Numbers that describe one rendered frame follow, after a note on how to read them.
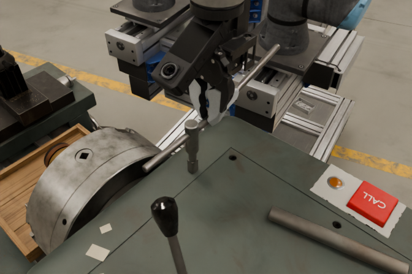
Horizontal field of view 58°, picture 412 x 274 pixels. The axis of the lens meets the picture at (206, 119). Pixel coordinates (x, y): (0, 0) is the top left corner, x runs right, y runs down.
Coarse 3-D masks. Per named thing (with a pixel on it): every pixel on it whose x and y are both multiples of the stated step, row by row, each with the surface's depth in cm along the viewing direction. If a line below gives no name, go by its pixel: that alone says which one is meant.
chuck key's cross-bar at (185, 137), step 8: (272, 48) 68; (264, 56) 67; (256, 64) 66; (264, 64) 67; (248, 72) 65; (256, 72) 66; (248, 80) 65; (240, 88) 64; (200, 128) 60; (184, 136) 58; (176, 144) 57; (160, 152) 56; (168, 152) 56; (152, 160) 54; (160, 160) 55; (144, 168) 54; (152, 168) 54
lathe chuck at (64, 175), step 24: (72, 144) 73; (96, 144) 73; (120, 144) 74; (144, 144) 77; (48, 168) 71; (72, 168) 69; (96, 168) 68; (48, 192) 69; (72, 192) 67; (48, 216) 68; (48, 240) 68
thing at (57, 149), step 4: (56, 144) 89; (60, 144) 89; (64, 144) 90; (68, 144) 91; (52, 148) 88; (56, 148) 88; (60, 148) 88; (64, 148) 88; (48, 152) 88; (52, 152) 87; (56, 152) 87; (60, 152) 87; (48, 156) 87; (52, 156) 87; (56, 156) 86; (44, 160) 88; (48, 160) 87; (52, 160) 86; (48, 164) 87
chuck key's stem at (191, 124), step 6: (192, 120) 58; (186, 126) 57; (192, 126) 57; (198, 126) 58; (186, 132) 58; (192, 132) 58; (198, 132) 59; (192, 138) 59; (198, 138) 60; (186, 144) 60; (192, 144) 60; (198, 144) 61; (186, 150) 61; (192, 150) 61; (198, 150) 62; (192, 156) 62; (192, 162) 63; (192, 168) 64; (198, 168) 65
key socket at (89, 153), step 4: (80, 152) 71; (84, 152) 71; (88, 152) 71; (92, 152) 71; (76, 156) 71; (80, 156) 71; (84, 156) 72; (88, 156) 71; (92, 156) 71; (76, 160) 70; (80, 160) 70; (84, 160) 70; (88, 160) 70
